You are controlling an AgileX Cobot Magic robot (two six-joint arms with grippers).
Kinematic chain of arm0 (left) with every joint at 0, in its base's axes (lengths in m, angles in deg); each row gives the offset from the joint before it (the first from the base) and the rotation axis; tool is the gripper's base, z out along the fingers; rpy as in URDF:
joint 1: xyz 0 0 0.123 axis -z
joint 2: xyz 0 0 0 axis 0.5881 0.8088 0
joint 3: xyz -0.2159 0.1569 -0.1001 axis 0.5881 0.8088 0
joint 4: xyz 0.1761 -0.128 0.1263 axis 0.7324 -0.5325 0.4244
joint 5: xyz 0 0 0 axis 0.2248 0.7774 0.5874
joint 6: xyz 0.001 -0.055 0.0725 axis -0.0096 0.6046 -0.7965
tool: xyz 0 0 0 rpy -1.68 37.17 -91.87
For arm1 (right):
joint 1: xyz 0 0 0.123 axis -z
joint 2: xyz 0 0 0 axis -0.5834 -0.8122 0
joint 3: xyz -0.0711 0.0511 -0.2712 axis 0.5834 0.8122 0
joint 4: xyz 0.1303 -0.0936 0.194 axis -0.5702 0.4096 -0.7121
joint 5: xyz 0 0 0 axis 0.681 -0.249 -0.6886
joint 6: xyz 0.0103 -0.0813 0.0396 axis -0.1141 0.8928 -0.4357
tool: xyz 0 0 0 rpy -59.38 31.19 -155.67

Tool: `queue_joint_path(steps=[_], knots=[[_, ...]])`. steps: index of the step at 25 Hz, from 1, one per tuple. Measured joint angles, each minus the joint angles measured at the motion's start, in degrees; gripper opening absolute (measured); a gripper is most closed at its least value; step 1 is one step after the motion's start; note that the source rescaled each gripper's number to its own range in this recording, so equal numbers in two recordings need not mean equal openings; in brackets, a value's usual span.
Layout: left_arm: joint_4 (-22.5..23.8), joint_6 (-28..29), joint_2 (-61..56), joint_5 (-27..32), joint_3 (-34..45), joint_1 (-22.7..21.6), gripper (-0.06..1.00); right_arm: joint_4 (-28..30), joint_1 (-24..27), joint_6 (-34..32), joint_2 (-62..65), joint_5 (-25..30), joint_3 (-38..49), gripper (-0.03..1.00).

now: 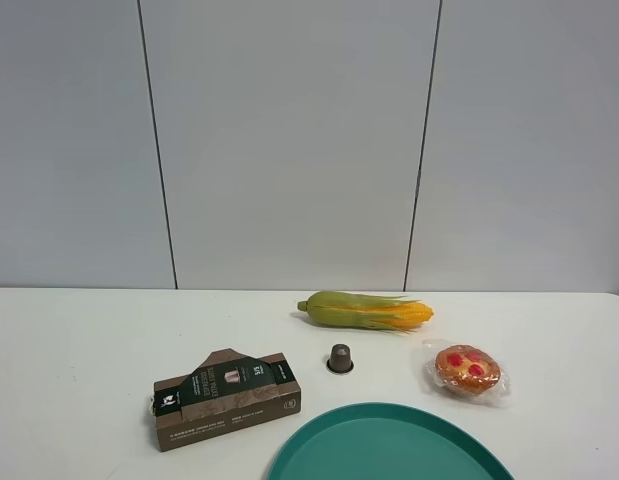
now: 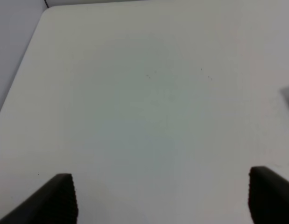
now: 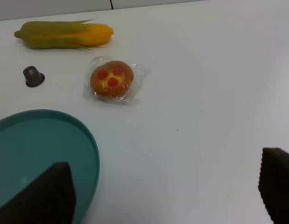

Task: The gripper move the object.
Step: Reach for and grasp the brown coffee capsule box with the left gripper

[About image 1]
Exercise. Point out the brown coffee capsule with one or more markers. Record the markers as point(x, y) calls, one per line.
point(340, 360)

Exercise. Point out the corn cob with husk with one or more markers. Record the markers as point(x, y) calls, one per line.
point(367, 312)

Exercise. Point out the wrapped fruit tart pastry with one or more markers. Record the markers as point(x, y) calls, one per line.
point(464, 372)

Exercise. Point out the teal round plate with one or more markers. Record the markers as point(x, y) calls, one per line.
point(383, 441)

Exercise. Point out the brown espresso capsule box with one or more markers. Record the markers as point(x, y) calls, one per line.
point(228, 392)

